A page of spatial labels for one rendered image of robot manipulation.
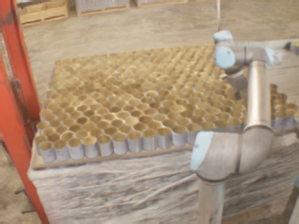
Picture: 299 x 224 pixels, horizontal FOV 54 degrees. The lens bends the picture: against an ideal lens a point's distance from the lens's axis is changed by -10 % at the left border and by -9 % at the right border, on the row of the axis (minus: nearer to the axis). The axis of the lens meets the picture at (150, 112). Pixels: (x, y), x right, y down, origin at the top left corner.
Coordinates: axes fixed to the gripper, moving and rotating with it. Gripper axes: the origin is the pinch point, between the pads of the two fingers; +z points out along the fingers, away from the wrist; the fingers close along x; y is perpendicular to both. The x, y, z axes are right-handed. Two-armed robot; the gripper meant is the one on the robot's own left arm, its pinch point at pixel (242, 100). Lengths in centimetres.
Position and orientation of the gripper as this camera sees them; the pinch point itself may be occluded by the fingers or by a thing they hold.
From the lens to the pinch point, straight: 138.2
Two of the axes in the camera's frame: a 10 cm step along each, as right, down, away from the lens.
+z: 3.8, 8.3, 4.0
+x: 1.3, 3.8, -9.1
